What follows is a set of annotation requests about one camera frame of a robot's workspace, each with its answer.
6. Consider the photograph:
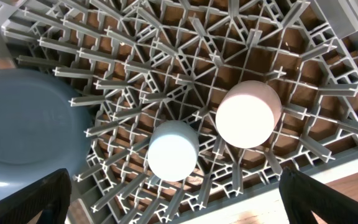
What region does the large blue plate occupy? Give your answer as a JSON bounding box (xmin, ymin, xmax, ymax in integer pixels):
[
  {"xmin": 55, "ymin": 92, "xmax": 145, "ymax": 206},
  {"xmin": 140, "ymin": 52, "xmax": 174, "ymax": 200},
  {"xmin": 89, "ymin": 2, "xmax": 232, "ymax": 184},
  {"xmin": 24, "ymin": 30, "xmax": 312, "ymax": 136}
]
[{"xmin": 0, "ymin": 69, "xmax": 92, "ymax": 200}]

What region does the light blue plastic cup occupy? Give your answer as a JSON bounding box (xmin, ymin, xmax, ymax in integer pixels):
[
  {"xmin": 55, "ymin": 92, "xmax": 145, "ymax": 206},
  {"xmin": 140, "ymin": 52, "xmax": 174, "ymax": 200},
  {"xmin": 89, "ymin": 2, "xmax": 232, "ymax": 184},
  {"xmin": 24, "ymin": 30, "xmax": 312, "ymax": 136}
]
[{"xmin": 147, "ymin": 120, "xmax": 200, "ymax": 182}]

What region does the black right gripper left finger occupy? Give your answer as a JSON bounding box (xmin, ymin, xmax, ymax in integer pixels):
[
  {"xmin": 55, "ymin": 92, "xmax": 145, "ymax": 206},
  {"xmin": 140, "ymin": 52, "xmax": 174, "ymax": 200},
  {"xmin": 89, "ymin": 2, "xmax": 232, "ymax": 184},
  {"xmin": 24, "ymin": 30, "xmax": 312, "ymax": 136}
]
[{"xmin": 0, "ymin": 169, "xmax": 71, "ymax": 224}]

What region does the grey dishwasher rack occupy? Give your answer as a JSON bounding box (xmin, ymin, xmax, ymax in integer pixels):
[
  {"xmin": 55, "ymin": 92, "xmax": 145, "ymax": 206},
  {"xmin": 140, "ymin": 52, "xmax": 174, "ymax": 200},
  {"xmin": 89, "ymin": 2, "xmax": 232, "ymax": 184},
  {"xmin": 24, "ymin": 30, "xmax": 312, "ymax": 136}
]
[{"xmin": 0, "ymin": 0, "xmax": 358, "ymax": 223}]

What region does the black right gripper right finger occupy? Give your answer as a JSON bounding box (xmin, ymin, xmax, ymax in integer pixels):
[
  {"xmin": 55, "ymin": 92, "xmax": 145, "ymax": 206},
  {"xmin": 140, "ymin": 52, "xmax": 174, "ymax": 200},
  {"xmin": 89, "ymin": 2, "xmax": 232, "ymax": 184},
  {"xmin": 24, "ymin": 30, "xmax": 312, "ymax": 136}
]
[{"xmin": 279, "ymin": 167, "xmax": 358, "ymax": 223}]

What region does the pink plastic cup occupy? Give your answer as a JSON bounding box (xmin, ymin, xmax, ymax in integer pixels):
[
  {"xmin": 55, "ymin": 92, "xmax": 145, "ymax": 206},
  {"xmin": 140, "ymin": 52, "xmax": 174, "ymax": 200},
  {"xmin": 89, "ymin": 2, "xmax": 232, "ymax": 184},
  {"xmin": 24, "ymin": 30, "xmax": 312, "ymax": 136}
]
[{"xmin": 215, "ymin": 81, "xmax": 282, "ymax": 148}]

